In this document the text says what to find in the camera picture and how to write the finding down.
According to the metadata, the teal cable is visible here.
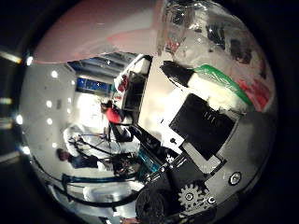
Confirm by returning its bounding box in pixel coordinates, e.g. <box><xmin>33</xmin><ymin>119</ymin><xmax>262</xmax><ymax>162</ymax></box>
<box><xmin>61</xmin><ymin>146</ymin><xmax>163</xmax><ymax>185</ymax></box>

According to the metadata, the clear plastic bag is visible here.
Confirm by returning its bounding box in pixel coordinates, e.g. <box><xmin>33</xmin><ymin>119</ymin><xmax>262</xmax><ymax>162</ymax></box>
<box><xmin>32</xmin><ymin>0</ymin><xmax>278</xmax><ymax>113</ymax></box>

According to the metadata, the person in red shirt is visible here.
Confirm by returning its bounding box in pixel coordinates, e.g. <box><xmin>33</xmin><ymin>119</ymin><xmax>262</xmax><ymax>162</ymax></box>
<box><xmin>100</xmin><ymin>100</ymin><xmax>125</xmax><ymax>125</ymax></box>

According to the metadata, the black monitor rack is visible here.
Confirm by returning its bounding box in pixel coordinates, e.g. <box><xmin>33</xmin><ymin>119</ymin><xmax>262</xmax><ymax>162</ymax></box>
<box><xmin>121</xmin><ymin>70</ymin><xmax>148</xmax><ymax>116</ymax></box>

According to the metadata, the person in dark blue shirt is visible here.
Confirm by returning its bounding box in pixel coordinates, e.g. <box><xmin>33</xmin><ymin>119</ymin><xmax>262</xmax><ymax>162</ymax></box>
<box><xmin>55</xmin><ymin>147</ymin><xmax>101</xmax><ymax>171</ymax></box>

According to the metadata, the blue wall screen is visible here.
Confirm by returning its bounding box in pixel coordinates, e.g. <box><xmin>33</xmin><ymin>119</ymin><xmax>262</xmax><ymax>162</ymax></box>
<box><xmin>76</xmin><ymin>77</ymin><xmax>112</xmax><ymax>94</ymax></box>

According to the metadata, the black cable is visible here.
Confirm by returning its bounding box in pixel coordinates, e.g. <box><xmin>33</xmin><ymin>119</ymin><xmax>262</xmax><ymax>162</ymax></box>
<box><xmin>46</xmin><ymin>182</ymin><xmax>139</xmax><ymax>209</ymax></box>

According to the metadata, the red and white bundle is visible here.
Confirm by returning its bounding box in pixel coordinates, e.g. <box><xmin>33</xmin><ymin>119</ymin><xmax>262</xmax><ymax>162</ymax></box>
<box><xmin>114</xmin><ymin>74</ymin><xmax>130</xmax><ymax>94</ymax></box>

